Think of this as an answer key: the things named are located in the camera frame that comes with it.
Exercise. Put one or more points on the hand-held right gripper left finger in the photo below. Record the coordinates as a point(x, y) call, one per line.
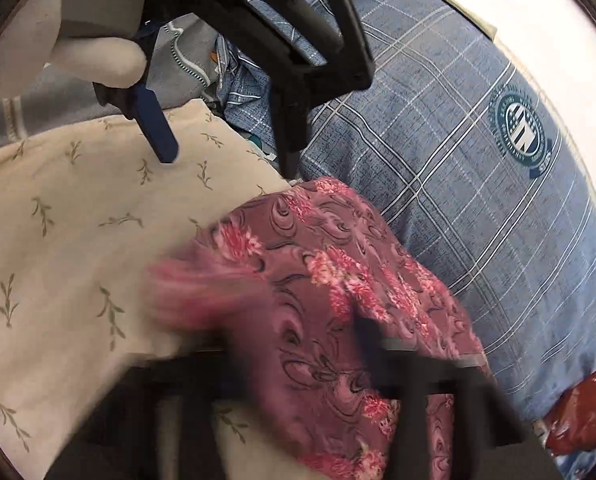
point(178, 380)

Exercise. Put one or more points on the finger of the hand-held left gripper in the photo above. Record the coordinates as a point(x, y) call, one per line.
point(158, 135)
point(288, 125)

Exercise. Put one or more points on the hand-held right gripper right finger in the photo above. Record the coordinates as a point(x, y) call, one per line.
point(407, 375)

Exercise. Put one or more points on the maroon floral garment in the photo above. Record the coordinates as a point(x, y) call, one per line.
point(303, 285)

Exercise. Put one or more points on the person's left hand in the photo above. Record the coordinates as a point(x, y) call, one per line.
point(78, 25)

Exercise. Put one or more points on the blue checked cloth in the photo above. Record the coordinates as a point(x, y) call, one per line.
point(243, 90)

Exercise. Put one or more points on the cream leaf-print sheet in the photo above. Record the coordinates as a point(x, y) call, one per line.
point(78, 220)

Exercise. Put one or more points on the grey star-print blanket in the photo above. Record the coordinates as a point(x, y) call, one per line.
point(43, 105)

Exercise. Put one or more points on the blue plaid pillow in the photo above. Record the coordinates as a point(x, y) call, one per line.
point(452, 210)

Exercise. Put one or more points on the red plastic bag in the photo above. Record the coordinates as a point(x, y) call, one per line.
point(582, 410)

